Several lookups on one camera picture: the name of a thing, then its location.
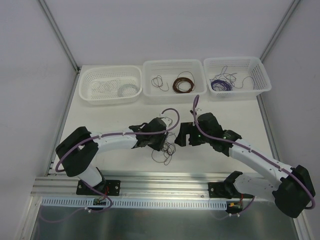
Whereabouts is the purple cable bundle in basket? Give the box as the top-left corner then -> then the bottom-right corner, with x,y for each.
209,74 -> 236,92

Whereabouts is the multicolour cable bundle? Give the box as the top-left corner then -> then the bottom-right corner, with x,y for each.
151,132 -> 179,166

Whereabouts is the left frame post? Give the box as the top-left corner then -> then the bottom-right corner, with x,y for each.
37,0 -> 80,73

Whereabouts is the aluminium mounting rail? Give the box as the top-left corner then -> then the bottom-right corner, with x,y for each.
30,170 -> 230,200

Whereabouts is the brown coiled cable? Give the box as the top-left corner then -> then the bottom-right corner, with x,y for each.
171,71 -> 196,94

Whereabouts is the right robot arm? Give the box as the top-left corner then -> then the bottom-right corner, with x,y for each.
175,113 -> 316,218

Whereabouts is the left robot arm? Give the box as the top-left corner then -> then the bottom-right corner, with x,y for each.
55,117 -> 168,195

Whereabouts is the thin brown pulled cable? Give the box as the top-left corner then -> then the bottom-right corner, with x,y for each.
150,74 -> 171,92

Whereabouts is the right frame post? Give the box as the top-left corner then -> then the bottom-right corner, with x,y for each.
259,0 -> 303,63

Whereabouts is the purple camera cable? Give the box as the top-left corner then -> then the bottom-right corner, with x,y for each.
192,94 -> 316,210
54,107 -> 182,173

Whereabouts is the white perforated basket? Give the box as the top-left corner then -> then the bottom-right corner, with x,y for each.
142,59 -> 207,105
203,56 -> 272,101
78,65 -> 143,106

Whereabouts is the right white perforated basket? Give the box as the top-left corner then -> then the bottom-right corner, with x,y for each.
203,56 -> 272,101

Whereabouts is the middle white perforated basket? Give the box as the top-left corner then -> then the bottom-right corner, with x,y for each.
142,59 -> 207,105

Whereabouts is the white slotted cable duct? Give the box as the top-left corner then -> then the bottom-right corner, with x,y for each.
41,197 -> 227,211

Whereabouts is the left white perforated basket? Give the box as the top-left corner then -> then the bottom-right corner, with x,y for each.
78,65 -> 143,106

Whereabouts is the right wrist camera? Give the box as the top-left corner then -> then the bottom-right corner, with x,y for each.
189,107 -> 203,118

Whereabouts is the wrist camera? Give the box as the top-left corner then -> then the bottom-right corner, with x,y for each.
160,116 -> 173,128
189,107 -> 203,118

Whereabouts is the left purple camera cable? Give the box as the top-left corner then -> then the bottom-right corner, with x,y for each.
54,107 -> 182,173

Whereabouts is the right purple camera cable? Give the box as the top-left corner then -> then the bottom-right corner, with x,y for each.
192,94 -> 316,210

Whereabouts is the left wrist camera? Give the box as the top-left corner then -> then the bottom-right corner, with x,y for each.
160,116 -> 173,128

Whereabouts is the frame post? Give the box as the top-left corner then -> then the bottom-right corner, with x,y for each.
37,0 -> 80,73
259,0 -> 303,63

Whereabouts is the white coiled cable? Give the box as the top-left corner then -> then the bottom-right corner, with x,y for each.
117,84 -> 139,97

